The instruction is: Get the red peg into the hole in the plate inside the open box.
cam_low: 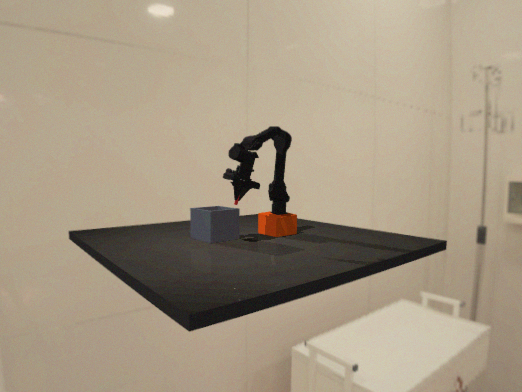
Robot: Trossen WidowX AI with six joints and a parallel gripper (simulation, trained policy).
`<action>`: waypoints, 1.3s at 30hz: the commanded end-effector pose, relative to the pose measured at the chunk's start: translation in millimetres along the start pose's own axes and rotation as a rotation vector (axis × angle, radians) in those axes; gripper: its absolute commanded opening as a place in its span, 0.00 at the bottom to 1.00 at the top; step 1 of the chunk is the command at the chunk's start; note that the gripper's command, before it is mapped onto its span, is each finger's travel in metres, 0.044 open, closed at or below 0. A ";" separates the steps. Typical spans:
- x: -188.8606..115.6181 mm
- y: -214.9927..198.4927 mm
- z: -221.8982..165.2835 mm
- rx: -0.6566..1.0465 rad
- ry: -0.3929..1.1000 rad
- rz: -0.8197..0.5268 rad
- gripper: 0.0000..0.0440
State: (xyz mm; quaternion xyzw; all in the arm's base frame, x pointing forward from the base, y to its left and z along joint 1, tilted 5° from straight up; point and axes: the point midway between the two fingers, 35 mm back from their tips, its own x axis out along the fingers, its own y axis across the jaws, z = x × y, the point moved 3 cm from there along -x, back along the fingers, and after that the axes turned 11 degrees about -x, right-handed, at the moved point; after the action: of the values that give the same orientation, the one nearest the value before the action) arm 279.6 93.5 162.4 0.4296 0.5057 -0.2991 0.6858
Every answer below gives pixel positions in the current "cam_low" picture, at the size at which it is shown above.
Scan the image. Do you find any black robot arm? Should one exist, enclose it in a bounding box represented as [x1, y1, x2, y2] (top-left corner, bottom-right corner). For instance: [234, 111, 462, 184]
[228, 126, 292, 215]

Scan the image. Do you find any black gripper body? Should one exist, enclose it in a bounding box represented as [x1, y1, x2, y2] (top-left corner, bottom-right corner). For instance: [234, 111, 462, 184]
[223, 163, 260, 189]

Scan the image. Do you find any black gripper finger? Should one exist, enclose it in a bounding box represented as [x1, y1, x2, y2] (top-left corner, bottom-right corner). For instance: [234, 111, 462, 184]
[238, 186, 252, 201]
[230, 182, 244, 200]

